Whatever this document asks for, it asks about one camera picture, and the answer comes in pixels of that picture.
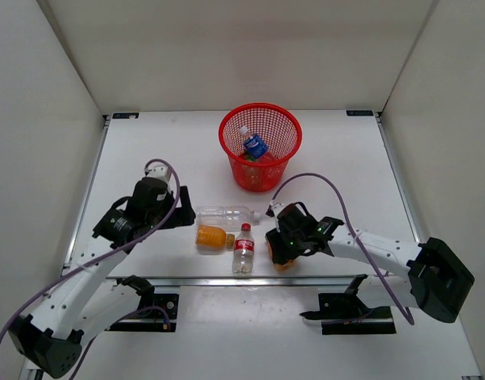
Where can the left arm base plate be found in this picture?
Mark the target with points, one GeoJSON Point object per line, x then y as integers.
{"type": "Point", "coordinates": [155, 313]}

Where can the red cap cola bottle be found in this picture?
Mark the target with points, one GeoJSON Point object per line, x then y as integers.
{"type": "Point", "coordinates": [243, 251]}

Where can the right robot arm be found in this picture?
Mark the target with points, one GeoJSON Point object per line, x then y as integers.
{"type": "Point", "coordinates": [427, 276]}

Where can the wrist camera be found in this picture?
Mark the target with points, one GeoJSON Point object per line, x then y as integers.
{"type": "Point", "coordinates": [158, 175]}
{"type": "Point", "coordinates": [274, 209]}

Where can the clear unlabelled plastic bottle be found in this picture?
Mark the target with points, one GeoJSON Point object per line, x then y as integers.
{"type": "Point", "coordinates": [227, 216]}

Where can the blue label clear bottle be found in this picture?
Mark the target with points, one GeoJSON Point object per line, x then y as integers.
{"type": "Point", "coordinates": [255, 148]}

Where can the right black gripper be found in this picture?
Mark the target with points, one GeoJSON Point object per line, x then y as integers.
{"type": "Point", "coordinates": [277, 245]}

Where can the orange juice bottle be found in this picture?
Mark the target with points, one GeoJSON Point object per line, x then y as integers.
{"type": "Point", "coordinates": [214, 237]}
{"type": "Point", "coordinates": [292, 254]}

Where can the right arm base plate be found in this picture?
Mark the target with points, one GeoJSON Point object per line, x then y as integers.
{"type": "Point", "coordinates": [345, 314]}

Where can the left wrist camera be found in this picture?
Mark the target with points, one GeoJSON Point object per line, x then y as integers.
{"type": "Point", "coordinates": [158, 175]}

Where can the aluminium table edge rail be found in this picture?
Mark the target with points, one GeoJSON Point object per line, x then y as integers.
{"type": "Point", "coordinates": [300, 281]}

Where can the red mesh plastic bin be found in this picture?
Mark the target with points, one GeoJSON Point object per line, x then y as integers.
{"type": "Point", "coordinates": [278, 128]}

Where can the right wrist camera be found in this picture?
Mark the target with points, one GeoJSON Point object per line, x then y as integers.
{"type": "Point", "coordinates": [274, 209]}

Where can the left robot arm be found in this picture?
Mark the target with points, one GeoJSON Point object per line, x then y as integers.
{"type": "Point", "coordinates": [66, 321]}

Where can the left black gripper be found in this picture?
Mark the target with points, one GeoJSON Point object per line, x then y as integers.
{"type": "Point", "coordinates": [178, 210]}

